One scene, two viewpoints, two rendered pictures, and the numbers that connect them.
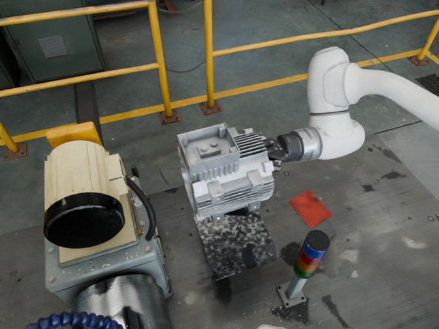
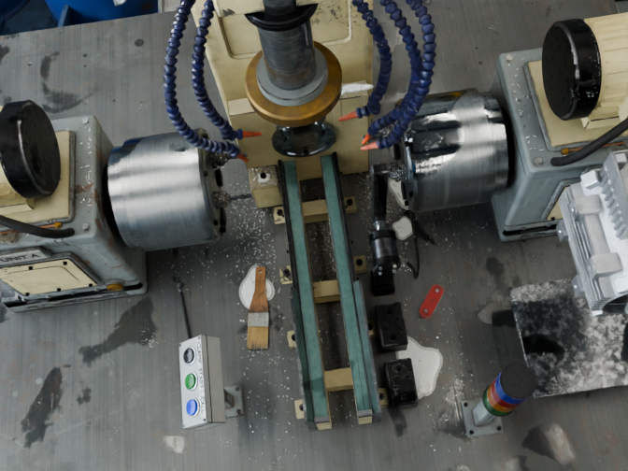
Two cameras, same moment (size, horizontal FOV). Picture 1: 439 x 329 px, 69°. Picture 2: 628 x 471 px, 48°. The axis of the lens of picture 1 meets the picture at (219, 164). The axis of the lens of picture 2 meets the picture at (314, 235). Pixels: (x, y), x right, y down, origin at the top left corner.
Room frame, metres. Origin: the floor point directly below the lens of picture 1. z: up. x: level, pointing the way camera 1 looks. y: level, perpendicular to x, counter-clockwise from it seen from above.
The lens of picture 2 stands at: (0.18, -0.53, 2.42)
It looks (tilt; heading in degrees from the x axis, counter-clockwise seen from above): 67 degrees down; 112
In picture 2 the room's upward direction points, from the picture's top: 11 degrees counter-clockwise
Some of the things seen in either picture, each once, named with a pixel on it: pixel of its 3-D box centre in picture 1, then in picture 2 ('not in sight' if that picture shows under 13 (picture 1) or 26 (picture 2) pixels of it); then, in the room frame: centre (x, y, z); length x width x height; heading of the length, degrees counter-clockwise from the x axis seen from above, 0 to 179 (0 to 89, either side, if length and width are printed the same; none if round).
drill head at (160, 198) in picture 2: not in sight; (149, 193); (-0.41, 0.04, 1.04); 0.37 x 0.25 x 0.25; 20
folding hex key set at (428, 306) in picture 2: not in sight; (431, 301); (0.23, -0.02, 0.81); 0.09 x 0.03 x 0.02; 72
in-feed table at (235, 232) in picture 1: (234, 241); (577, 338); (0.56, -0.05, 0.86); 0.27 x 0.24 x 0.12; 20
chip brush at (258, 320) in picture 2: not in sight; (259, 307); (-0.16, -0.11, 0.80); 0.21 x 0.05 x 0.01; 102
